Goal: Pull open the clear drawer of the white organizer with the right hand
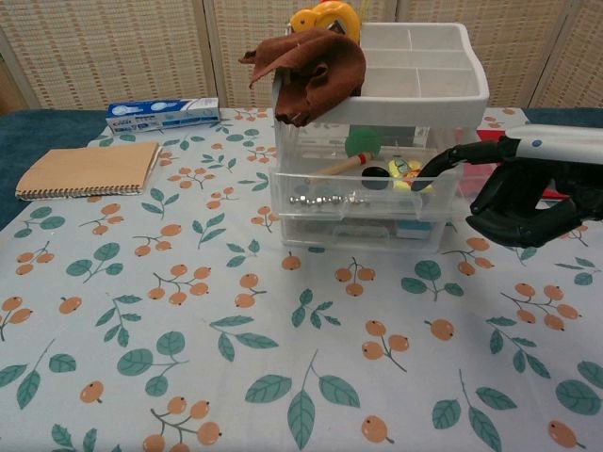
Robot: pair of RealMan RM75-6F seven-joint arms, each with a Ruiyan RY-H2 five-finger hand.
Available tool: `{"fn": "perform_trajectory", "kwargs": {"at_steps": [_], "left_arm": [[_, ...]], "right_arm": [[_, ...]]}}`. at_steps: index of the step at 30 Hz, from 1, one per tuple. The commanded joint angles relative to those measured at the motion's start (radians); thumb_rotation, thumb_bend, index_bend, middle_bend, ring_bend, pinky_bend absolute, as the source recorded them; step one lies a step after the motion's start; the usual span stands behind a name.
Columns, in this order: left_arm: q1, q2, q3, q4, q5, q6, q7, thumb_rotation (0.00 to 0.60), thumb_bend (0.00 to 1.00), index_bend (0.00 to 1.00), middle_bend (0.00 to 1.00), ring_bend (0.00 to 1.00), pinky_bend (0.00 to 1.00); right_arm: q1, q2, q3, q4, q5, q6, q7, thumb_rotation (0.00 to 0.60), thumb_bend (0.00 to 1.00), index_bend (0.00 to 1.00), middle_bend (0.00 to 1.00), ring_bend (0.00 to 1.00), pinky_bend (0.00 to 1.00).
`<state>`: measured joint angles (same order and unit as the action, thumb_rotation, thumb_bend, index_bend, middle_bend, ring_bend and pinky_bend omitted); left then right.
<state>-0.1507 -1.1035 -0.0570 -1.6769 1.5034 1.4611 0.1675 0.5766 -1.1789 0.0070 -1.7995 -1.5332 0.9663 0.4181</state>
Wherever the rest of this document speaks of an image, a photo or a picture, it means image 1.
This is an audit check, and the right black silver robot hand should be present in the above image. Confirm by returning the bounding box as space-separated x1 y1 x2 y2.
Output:
412 124 603 250

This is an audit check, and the clear plastic drawer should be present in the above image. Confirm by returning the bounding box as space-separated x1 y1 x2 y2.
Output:
269 140 465 222
281 216 448 251

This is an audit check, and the white compartment tray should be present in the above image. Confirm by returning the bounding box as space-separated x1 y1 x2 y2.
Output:
269 22 491 250

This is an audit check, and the blue toothpaste box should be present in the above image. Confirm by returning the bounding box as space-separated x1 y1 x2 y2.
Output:
106 97 221 136

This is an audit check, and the red spiral notebook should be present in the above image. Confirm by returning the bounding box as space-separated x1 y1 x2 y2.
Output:
459 124 576 204

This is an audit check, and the yellow cartoon print toy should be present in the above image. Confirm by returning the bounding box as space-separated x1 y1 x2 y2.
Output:
386 157 434 195

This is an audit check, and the blue white eraser block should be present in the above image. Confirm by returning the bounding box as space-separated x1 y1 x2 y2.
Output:
395 220 434 239

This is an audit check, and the brown cloth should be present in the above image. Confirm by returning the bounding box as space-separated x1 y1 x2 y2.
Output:
238 28 367 129

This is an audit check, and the yellow tape measure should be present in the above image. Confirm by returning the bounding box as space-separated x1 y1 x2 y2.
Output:
289 0 363 38

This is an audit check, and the floral print tablecloth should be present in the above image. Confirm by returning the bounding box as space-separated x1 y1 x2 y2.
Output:
0 106 603 452

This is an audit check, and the tan spiral notebook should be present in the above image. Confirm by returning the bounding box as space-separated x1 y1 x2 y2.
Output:
14 141 163 202

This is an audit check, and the green paddle wooden handle toy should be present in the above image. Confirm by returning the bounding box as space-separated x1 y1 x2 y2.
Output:
316 127 383 178

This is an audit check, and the silver metal bead chain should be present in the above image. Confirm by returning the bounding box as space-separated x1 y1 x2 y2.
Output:
289 190 371 207

